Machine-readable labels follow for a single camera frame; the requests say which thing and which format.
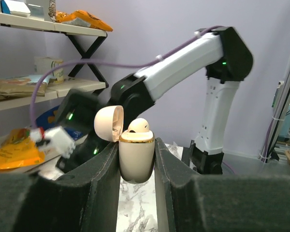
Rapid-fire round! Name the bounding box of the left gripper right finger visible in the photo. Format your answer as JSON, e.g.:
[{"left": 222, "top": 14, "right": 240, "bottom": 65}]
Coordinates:
[{"left": 154, "top": 138, "right": 290, "bottom": 232}]

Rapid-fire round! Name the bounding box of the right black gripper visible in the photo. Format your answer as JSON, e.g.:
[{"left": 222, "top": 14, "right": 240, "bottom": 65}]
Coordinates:
[{"left": 55, "top": 89, "right": 114, "bottom": 173}]

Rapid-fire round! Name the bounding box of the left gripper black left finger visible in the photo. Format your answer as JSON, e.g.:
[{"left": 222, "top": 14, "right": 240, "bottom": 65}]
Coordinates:
[{"left": 0, "top": 143, "right": 120, "bottom": 232}]

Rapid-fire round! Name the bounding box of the beige earbud charging case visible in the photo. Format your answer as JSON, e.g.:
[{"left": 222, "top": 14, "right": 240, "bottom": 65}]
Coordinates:
[{"left": 94, "top": 105, "right": 155, "bottom": 184}]

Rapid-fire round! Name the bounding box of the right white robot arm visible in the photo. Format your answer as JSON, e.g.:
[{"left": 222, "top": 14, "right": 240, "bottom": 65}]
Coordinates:
[{"left": 56, "top": 26, "right": 253, "bottom": 174}]

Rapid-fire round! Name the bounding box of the blue Doritos bag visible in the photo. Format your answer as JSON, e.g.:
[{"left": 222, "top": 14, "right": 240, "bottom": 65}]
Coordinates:
[{"left": 36, "top": 105, "right": 85, "bottom": 141}]

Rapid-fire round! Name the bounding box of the small yellow cup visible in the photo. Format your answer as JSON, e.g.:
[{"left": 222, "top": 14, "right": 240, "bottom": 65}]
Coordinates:
[{"left": 34, "top": 57, "right": 64, "bottom": 84}]

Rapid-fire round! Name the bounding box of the gold blue snack bag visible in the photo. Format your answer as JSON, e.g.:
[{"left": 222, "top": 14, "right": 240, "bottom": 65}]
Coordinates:
[{"left": 0, "top": 74, "right": 42, "bottom": 97}]

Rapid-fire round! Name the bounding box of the orange snack bag lower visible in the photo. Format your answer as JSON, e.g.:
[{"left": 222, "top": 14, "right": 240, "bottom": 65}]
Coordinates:
[{"left": 0, "top": 128, "right": 45, "bottom": 171}]

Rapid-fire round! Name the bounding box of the orange kettle chips bag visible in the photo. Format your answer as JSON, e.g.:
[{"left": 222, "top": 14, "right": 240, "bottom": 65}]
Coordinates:
[{"left": 56, "top": 10, "right": 113, "bottom": 32}]

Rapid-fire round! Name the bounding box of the black frame shelf rack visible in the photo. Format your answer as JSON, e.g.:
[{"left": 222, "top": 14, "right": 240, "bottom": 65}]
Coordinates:
[{"left": 0, "top": 11, "right": 110, "bottom": 174}]

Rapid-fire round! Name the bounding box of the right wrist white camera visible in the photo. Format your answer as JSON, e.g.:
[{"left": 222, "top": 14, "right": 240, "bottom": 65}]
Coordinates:
[{"left": 29, "top": 126, "right": 76, "bottom": 159}]

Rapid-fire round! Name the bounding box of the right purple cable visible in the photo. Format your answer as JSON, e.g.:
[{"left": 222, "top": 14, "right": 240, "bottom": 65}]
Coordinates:
[{"left": 29, "top": 25, "right": 223, "bottom": 129}]

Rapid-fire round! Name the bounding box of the aluminium frame post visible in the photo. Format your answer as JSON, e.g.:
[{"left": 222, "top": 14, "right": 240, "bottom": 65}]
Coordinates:
[{"left": 259, "top": 58, "right": 290, "bottom": 164}]

